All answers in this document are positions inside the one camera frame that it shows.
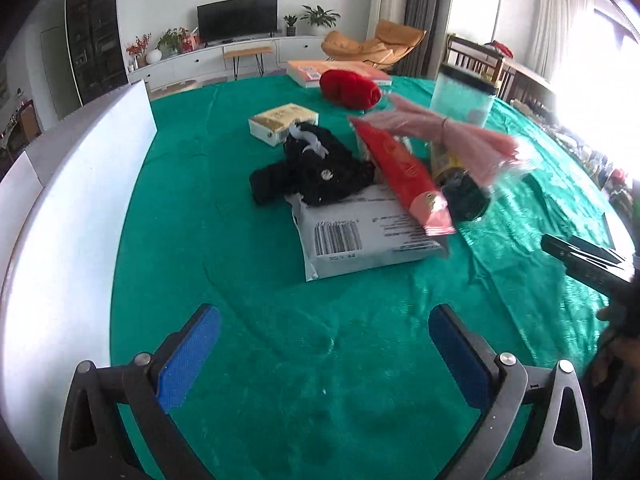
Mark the black display cabinet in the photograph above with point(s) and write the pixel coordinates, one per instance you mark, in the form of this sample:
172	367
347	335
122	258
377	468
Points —
95	35

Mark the clear jar with black lid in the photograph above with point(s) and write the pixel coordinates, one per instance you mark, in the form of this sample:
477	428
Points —
462	95

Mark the white window curtain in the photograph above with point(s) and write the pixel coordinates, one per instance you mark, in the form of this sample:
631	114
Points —
560	30

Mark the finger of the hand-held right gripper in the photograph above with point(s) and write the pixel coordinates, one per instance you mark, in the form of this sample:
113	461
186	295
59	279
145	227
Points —
580	267
597	250

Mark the white foam board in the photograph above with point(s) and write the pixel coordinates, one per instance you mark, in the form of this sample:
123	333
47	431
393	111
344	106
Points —
70	220

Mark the grey mailing bag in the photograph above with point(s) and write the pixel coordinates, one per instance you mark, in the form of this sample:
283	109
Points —
360	240

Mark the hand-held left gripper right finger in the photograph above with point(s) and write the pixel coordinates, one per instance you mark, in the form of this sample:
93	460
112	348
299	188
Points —
457	355

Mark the red gift box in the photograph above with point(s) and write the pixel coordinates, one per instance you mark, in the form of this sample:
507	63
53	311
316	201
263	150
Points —
190	42

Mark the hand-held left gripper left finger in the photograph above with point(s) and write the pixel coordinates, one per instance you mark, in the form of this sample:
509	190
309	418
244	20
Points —
192	355

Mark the red plush toy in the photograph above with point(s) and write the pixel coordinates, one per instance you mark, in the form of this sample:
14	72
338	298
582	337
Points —
350	89

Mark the large leafy potted plant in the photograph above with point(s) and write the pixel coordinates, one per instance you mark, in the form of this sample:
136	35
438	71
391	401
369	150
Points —
320	17

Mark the dark wooden chair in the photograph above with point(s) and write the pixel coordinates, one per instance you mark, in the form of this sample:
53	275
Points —
472	62

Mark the white round vase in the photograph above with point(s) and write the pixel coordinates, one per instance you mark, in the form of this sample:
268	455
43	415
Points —
153	56

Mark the orange lounge chair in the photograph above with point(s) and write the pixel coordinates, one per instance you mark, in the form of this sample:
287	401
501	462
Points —
380	45

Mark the red flower plant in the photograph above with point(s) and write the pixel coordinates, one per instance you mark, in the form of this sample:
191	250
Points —
136	49

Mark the black garment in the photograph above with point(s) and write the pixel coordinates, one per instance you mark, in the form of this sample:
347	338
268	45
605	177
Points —
320	170

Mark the red snack packet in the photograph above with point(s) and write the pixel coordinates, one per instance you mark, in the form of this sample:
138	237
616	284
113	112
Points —
405	170

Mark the wooden bench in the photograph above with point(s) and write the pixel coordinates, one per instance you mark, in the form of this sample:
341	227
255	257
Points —
247	52

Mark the green potted plant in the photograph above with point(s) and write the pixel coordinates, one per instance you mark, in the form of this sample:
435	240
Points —
171	40

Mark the green tablecloth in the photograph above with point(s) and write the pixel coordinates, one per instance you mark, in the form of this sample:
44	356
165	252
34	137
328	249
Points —
260	310

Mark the pink cloth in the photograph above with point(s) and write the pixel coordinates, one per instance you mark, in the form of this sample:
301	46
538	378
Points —
465	137

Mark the white television cabinet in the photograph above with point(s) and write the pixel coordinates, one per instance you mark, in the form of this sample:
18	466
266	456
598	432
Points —
200	62

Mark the small potted plant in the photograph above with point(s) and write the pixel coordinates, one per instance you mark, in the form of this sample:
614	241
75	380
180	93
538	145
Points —
290	24

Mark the black television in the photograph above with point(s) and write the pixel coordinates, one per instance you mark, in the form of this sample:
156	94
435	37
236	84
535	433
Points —
237	17

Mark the grey curtain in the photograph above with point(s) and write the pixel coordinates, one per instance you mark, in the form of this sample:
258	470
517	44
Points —
425	5

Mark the clear plastic packet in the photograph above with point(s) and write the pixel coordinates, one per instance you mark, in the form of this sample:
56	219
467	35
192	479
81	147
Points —
462	192

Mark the yellow white tissue box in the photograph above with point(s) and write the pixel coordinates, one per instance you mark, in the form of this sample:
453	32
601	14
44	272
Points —
275	122

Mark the orange flat box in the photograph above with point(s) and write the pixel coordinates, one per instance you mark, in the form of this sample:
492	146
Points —
305	71

